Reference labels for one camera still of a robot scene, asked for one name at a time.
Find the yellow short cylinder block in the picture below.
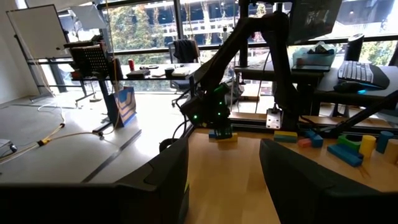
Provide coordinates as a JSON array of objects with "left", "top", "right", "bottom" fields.
[{"left": 358, "top": 134, "right": 377, "bottom": 160}]

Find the natural wood cylinder block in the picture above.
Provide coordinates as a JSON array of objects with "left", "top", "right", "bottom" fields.
[{"left": 383, "top": 138, "right": 398, "bottom": 165}]

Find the clear plastic container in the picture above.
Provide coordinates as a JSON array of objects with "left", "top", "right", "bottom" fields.
[{"left": 291, "top": 41, "right": 337, "bottom": 73}]

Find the black computer mouse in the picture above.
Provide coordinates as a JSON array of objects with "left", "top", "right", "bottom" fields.
[{"left": 333, "top": 80, "right": 367, "bottom": 94}]

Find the black cylinder speaker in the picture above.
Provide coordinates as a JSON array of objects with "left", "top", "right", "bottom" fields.
[{"left": 344, "top": 33, "right": 365, "bottom": 62}]

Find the yellow rectangular block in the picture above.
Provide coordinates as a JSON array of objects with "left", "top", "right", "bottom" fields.
[{"left": 273, "top": 130, "right": 299, "bottom": 138}]

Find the black perforated box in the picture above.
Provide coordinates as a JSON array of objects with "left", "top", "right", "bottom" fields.
[{"left": 68, "top": 44, "right": 110, "bottom": 78}]

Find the green arch block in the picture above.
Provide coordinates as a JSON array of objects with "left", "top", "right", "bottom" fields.
[{"left": 336, "top": 133, "right": 363, "bottom": 152}]

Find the white flat item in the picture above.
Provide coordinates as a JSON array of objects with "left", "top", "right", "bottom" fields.
[{"left": 171, "top": 67, "right": 191, "bottom": 78}]

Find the black computer keyboard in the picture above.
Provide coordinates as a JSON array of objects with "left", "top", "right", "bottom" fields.
[{"left": 337, "top": 59, "right": 375, "bottom": 85}]

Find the blue and white box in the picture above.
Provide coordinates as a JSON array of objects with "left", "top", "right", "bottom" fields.
[{"left": 112, "top": 86, "right": 138, "bottom": 128}]

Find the black computer desk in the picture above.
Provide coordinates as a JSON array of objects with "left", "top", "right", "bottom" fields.
[{"left": 312, "top": 63, "right": 398, "bottom": 108}]

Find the blue rectangular block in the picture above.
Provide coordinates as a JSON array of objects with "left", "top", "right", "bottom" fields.
[{"left": 273, "top": 134, "right": 299, "bottom": 144}]

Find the black office chair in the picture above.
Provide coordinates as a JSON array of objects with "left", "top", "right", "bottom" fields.
[{"left": 167, "top": 39, "right": 201, "bottom": 94}]

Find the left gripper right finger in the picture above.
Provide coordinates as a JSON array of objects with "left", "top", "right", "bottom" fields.
[{"left": 259, "top": 138, "right": 376, "bottom": 224}]

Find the light blue large block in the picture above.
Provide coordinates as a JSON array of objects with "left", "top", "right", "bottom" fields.
[{"left": 326, "top": 143, "right": 364, "bottom": 168}]

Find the blue short cylinder block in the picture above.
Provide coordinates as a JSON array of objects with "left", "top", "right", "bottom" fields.
[{"left": 375, "top": 130, "right": 395, "bottom": 154}]

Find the white hanging sheet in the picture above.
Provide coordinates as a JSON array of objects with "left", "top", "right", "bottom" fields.
[{"left": 68, "top": 4, "right": 108, "bottom": 31}]

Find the hanging yellow cable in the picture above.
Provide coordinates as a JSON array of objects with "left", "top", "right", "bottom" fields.
[{"left": 104, "top": 0, "right": 122, "bottom": 131}]

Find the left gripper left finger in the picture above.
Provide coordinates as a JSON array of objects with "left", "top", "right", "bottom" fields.
[{"left": 114, "top": 136, "right": 190, "bottom": 224}]

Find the yellow floor cable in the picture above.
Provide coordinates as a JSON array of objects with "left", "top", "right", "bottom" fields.
[{"left": 0, "top": 104, "right": 105, "bottom": 164}]

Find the large black monitor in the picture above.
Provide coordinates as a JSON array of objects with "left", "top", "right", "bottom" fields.
[{"left": 286, "top": 0, "right": 343, "bottom": 47}]

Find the black flat case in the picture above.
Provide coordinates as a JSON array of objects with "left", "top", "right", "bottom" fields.
[{"left": 125, "top": 68, "right": 152, "bottom": 79}]

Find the white metal bracket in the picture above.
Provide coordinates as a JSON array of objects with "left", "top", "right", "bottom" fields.
[{"left": 266, "top": 106, "right": 283, "bottom": 129}]

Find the white whiteboard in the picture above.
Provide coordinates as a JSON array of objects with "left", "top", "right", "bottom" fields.
[{"left": 6, "top": 4, "right": 70, "bottom": 60}]

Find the yellow thin block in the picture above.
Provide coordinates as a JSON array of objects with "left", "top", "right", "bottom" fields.
[{"left": 216, "top": 133, "right": 239, "bottom": 144}]

